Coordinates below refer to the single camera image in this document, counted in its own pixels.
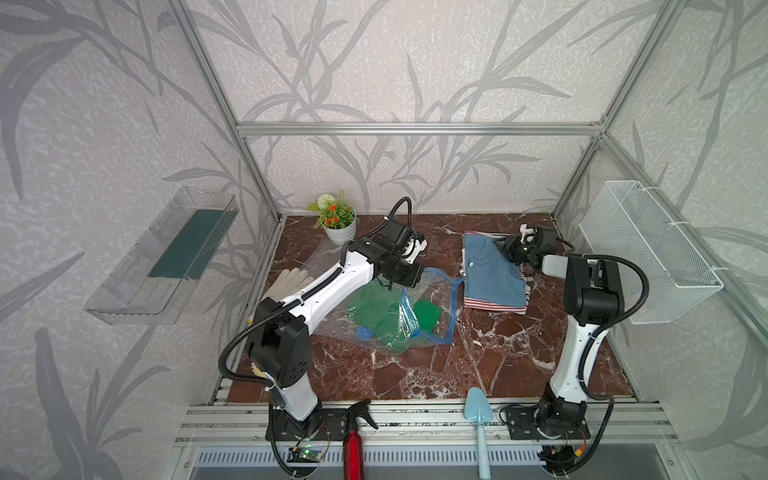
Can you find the clear vacuum bag blue zipper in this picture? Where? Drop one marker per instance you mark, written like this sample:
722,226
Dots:
443,290

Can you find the red spray bottle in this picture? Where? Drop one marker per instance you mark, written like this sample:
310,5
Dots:
353,450

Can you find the solid green garment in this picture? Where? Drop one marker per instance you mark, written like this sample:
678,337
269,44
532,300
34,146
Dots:
393,318

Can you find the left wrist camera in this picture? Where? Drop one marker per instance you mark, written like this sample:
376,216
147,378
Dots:
414,247

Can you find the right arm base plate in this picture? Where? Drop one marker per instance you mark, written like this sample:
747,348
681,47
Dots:
533,423

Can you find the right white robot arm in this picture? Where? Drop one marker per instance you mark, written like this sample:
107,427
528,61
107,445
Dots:
600,291

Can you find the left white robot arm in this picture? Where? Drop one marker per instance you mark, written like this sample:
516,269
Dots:
275,349

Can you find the clear plastic wall shelf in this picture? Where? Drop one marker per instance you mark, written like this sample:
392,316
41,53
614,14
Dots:
158,276

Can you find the white pot with plant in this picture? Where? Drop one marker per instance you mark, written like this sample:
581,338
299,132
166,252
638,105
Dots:
335,217

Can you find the red striped garment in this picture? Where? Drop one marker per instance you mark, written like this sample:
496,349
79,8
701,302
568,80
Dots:
495,306

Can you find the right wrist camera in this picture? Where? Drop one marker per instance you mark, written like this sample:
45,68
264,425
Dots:
528,232

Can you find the white work glove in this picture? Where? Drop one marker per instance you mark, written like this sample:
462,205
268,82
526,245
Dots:
287,283

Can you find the yellow smiley sponge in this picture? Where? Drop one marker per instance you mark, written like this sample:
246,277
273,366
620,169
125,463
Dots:
259,373

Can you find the light blue garden trowel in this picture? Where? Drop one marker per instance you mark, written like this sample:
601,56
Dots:
478,411

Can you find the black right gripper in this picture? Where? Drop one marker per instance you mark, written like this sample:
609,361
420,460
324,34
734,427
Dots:
509,247

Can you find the white wire wall basket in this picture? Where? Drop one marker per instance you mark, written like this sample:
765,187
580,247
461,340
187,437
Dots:
625,220

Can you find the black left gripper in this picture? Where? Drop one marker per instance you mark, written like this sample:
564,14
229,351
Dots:
412,279

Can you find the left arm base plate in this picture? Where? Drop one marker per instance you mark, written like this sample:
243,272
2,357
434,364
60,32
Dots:
282,427

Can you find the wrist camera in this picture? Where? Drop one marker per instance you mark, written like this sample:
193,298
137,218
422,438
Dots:
414,247
528,232

